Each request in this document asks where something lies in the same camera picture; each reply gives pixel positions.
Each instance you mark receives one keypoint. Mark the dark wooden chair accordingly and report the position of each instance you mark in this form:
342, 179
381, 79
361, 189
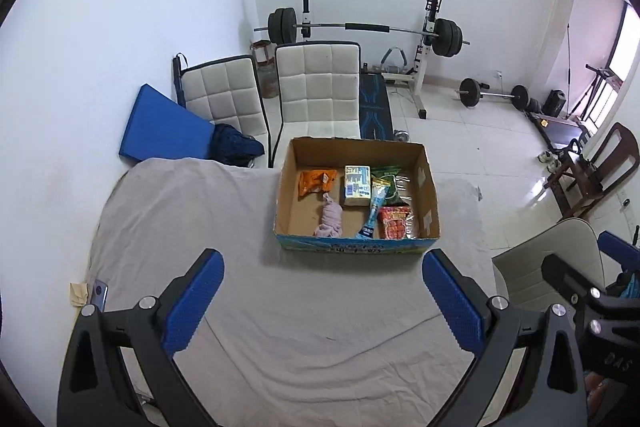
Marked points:
615, 157

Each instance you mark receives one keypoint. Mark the black blue bench pad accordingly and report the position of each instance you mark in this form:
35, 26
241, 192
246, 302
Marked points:
372, 107

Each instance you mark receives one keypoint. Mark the pink cloth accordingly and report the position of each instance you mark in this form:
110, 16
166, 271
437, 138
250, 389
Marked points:
330, 217

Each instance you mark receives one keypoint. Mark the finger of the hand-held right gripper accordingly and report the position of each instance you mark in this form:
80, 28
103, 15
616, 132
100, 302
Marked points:
620, 252
570, 279

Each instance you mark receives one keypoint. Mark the white barbell rack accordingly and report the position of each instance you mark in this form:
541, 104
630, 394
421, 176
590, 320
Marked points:
422, 72

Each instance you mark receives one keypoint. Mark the orange snack packet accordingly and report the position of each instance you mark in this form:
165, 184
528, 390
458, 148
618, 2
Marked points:
315, 182

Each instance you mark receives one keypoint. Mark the blue smartphone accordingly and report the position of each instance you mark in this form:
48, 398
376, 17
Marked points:
99, 293

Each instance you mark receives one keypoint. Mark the metal bowl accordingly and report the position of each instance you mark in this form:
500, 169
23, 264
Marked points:
402, 137

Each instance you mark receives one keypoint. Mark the beige plastic chair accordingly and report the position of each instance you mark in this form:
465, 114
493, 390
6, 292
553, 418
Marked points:
525, 267

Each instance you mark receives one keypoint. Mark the black speaker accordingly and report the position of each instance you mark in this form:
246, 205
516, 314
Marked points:
556, 103

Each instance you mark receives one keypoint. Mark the long barbell with black plates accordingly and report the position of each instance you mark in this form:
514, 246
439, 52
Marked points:
367, 27

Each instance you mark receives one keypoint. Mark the green snack packet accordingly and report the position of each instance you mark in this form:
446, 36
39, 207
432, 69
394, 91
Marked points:
398, 192

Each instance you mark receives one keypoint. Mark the dark blue bag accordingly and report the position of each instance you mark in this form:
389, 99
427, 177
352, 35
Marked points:
235, 144

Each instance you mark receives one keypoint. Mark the black exercise machine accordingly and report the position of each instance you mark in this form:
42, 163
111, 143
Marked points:
557, 127

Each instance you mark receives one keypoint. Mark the blue white tube packet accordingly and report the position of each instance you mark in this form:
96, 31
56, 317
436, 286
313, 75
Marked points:
372, 219

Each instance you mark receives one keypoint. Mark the black stand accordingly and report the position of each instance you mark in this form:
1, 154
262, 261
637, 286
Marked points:
595, 87

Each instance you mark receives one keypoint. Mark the white-blue carton box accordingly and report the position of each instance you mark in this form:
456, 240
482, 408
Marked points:
356, 186

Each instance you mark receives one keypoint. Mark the beige paper scrap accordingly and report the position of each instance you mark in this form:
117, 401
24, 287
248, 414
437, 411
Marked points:
77, 294

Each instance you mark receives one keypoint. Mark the cardboard box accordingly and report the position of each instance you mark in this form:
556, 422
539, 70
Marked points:
300, 217

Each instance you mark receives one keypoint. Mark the grey tablecloth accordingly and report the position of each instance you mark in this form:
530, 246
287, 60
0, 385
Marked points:
200, 217

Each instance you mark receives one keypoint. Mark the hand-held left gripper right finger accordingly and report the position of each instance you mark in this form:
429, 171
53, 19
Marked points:
452, 302

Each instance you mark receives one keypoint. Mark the red snack packet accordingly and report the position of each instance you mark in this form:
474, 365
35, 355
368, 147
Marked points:
392, 224

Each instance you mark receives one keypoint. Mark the short barbell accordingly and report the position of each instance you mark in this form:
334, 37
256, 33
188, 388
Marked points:
495, 94

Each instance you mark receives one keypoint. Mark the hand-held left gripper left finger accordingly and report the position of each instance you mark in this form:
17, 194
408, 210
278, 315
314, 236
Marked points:
195, 302

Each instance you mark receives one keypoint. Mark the blue foam mat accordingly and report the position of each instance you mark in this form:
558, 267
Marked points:
160, 127

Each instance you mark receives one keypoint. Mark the white padded chair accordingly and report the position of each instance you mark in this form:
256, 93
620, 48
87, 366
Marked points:
225, 97
317, 87

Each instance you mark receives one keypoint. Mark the rusty gas cylinder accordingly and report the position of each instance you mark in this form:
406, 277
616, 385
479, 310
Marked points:
265, 74

